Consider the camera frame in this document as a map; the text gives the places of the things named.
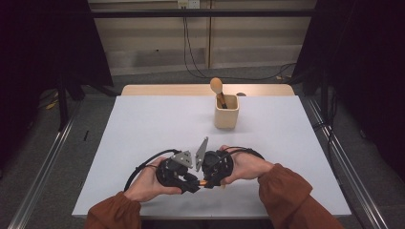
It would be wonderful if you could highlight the left hand-held gripper cable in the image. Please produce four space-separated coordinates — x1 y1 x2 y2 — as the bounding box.
123 148 182 193

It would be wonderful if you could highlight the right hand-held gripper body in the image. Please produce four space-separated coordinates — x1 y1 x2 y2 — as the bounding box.
195 136 235 184

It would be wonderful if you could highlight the black wall cable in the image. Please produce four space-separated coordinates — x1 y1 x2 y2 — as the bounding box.
182 16 298 82

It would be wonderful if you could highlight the person's right hand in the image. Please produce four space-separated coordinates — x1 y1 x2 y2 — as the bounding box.
219 145 275 185

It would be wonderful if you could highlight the right hand-held gripper cable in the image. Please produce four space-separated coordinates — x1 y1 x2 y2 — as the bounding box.
223 146 266 161

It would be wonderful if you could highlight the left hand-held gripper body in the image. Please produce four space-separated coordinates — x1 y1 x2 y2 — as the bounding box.
156 151 194 188

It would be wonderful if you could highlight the black floor cable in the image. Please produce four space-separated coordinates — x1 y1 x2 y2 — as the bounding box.
312 92 339 156

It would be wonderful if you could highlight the large makeup brush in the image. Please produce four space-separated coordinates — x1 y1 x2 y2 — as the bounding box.
209 76 228 110

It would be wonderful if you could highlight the cream square cup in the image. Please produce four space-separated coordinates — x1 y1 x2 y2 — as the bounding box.
214 94 240 130

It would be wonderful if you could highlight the person's left hand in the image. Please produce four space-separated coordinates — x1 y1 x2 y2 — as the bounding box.
123 156 182 203

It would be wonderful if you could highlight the wooden table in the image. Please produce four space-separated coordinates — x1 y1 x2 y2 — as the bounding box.
120 84 295 97

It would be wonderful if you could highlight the black metal stand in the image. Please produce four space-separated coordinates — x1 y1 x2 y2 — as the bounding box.
56 72 119 132

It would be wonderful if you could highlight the aluminium floor rail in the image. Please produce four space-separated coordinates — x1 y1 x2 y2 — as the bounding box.
8 101 83 229
305 96 390 229

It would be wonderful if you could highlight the black curtain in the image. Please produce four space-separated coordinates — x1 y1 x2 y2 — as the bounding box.
290 0 405 184
0 0 115 171

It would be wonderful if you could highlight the white table mat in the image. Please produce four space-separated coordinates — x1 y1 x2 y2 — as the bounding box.
72 94 352 219

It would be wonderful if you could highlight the black horizontal bar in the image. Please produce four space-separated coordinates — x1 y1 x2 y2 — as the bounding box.
90 9 314 19

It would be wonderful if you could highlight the white wall socket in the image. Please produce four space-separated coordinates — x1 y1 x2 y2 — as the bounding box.
177 0 201 10

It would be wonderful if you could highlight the hand-held gripper cable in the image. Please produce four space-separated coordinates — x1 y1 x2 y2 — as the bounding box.
123 148 182 193
223 146 266 161

